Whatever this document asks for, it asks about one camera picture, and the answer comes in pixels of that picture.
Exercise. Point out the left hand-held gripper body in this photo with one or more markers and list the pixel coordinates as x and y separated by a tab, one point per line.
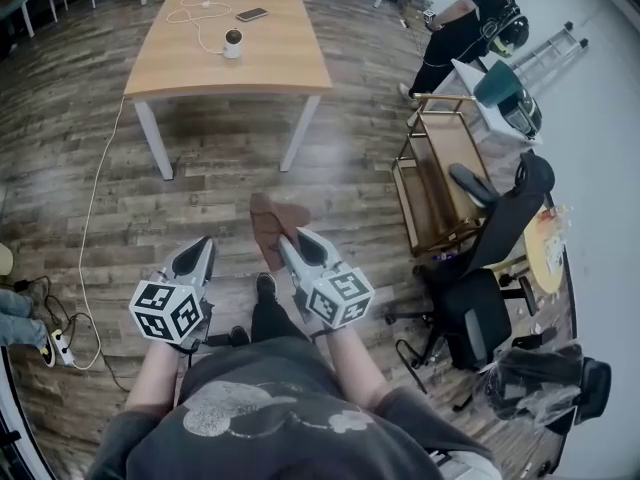
165	310

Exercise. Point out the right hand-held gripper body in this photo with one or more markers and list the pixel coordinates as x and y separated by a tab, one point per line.
340	295

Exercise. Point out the brown cloth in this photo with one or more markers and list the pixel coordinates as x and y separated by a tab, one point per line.
267	228

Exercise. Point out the small round white device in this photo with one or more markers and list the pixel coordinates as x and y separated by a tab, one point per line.
232	43

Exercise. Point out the person's left forearm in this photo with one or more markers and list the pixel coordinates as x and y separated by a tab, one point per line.
152	378

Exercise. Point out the person's right forearm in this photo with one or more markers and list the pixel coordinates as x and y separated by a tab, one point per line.
355	368

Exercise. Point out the round wooden side table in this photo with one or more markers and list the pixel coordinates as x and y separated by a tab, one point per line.
542	258

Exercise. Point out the person's black trouser leg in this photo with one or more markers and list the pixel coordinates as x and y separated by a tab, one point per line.
275	318

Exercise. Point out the person's black shoe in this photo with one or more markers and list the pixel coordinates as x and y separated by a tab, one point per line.
266	288

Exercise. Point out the white power strip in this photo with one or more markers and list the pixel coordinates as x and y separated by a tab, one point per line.
63	348

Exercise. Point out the person's dark grey shirt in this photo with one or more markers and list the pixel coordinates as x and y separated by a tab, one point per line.
280	418

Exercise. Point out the gold metal cart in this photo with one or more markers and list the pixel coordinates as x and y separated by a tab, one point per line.
440	168

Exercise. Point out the black office chair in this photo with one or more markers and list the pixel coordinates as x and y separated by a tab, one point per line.
500	238

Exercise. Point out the plastic-wrapped black chair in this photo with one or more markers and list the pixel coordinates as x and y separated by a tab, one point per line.
535	388

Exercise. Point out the white board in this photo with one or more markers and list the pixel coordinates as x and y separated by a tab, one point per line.
487	118

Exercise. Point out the wooden table with white legs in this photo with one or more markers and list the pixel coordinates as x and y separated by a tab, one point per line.
280	53

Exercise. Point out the black and yellow helmet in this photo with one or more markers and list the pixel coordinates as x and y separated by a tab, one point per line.
522	113

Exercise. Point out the dark green bucket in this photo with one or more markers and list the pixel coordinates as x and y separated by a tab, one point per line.
497	85

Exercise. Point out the black smartphone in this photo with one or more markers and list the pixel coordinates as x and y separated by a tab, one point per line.
251	14

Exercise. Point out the dried plant bunch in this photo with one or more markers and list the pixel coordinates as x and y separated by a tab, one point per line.
415	3

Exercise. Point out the aluminium ladder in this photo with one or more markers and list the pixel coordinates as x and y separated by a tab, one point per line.
550	50

